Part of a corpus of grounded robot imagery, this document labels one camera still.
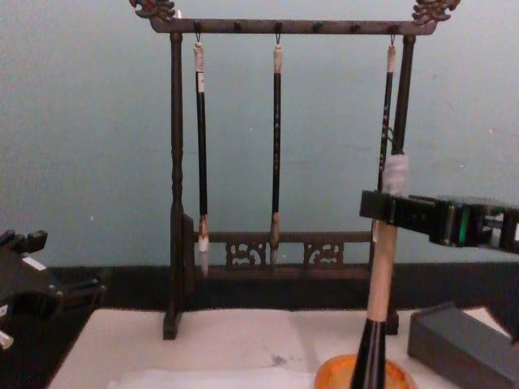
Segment black table cloth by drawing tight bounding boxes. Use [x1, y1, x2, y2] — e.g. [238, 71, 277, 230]
[0, 261, 519, 389]

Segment white felt mat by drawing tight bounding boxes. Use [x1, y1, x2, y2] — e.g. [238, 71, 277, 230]
[47, 306, 519, 389]

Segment white paper sheet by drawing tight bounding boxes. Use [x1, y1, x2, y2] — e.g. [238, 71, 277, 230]
[105, 365, 322, 389]

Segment dark carved wooden brush rack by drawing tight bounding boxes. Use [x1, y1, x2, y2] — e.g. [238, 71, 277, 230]
[129, 0, 463, 341]

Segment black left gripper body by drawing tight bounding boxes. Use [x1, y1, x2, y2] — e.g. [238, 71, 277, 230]
[0, 247, 68, 322]

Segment large beige-handled calligraphy brush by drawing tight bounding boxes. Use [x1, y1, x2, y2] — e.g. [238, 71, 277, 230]
[350, 128, 410, 389]

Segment thin black calligraphy brush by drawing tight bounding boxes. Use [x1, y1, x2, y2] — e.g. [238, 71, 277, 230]
[375, 43, 399, 192]

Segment black brush with brown tip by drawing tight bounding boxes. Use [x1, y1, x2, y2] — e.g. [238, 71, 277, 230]
[268, 42, 285, 267]

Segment orange ink dish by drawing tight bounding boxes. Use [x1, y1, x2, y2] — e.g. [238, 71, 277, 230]
[313, 352, 407, 389]

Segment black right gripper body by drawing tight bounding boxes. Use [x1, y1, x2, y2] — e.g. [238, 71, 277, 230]
[405, 194, 455, 247]

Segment grey rectangular box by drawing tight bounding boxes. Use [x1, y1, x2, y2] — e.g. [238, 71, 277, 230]
[406, 301, 519, 389]

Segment black brush with white label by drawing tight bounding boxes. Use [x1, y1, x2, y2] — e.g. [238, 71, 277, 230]
[191, 41, 212, 281]

